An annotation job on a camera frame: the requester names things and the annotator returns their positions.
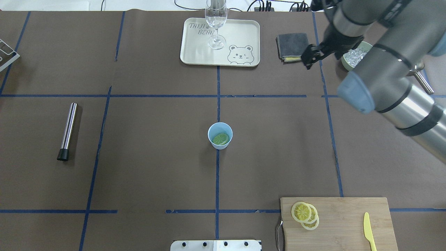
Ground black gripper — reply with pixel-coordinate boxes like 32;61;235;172
301;26;364;70

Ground yellow lemon slice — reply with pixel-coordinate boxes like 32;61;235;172
211;133;230;146

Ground steel muddler black tip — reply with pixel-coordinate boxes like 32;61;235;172
57;102;78;161

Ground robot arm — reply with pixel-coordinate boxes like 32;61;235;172
301;0;446;162

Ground stacked lemon slices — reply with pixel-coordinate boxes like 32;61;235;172
291;201;319;230

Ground grey folded cloth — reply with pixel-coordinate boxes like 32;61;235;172
276;33;309;63

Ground green bowl of ice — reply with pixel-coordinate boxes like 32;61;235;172
341;41;373;71

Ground cream bear tray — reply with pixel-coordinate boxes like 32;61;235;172
180;18;261;67

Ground steel ice scoop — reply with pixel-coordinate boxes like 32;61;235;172
407;59;435;95

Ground clear wine glass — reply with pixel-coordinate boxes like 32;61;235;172
205;0;228;50

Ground wooden cutting board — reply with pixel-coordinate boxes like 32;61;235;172
276;197;398;251

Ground yellow plastic knife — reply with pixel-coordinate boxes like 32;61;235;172
363;212;377;251

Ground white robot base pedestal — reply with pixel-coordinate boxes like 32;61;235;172
170;239;262;251

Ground white wire cup rack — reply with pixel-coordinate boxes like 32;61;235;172
0;39;20;71

